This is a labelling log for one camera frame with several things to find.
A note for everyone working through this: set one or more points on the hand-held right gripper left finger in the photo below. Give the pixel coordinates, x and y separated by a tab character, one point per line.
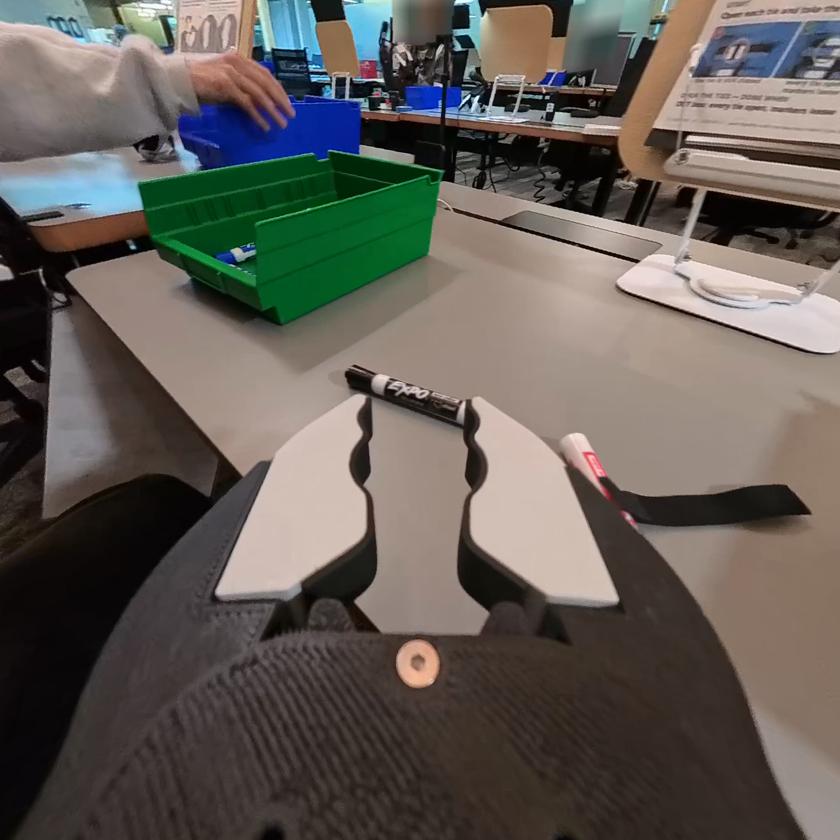
302	512

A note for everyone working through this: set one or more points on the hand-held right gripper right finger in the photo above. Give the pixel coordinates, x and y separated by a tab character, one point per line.
531	518

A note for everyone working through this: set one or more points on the red dry erase marker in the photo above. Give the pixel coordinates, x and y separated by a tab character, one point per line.
583	456

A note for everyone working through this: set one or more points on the black dry erase marker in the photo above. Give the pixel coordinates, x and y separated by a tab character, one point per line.
400	392

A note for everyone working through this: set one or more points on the person's black clothing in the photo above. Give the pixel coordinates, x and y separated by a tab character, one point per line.
79	590

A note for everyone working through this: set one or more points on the green plastic bin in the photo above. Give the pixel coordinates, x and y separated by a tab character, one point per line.
341	262

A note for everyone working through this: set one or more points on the blue dry erase marker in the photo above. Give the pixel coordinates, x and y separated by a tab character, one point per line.
239	252

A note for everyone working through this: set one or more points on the document stand with wooden board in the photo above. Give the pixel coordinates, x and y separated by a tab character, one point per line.
515	39
210	29
338	49
754	321

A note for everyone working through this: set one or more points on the blue plastic bin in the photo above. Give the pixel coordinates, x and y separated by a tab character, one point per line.
315	131
433	97

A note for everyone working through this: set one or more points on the black pole stand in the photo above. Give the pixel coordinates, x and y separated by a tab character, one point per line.
446	118

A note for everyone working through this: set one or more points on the instruction sheet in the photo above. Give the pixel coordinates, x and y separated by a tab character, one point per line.
754	98

